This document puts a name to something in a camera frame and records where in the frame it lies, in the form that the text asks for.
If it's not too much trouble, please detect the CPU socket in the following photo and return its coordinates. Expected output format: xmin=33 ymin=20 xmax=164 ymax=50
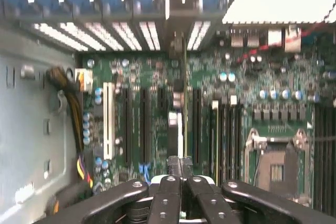
xmin=244 ymin=128 xmax=314 ymax=204

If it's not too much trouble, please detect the black expansion slot blue latch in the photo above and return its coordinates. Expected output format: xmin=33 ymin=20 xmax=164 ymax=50
xmin=140 ymin=87 xmax=151 ymax=180

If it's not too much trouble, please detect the white expansion slot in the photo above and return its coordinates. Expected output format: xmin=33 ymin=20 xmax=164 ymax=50
xmin=103 ymin=81 xmax=116 ymax=159

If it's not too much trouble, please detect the green motherboard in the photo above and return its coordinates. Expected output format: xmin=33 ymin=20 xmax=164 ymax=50
xmin=76 ymin=22 xmax=336 ymax=217

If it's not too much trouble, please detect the grey power supply unit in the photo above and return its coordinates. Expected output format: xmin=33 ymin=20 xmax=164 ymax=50
xmin=0 ymin=28 xmax=78 ymax=224

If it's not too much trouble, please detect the yellow black wire bundle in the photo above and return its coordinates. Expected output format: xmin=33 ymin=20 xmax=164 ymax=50
xmin=46 ymin=66 xmax=94 ymax=189

